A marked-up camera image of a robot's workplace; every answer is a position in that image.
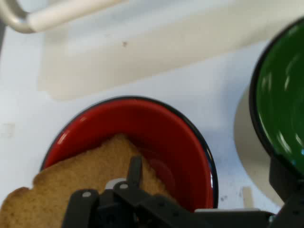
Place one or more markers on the red enamel bowl with bread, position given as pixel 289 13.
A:
pixel 154 123

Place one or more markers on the green enamel bowl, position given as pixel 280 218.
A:
pixel 280 95

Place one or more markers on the brown toast bread slice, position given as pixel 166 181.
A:
pixel 71 171

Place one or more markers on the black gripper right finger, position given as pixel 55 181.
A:
pixel 289 190

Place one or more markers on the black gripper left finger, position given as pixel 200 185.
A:
pixel 152 206

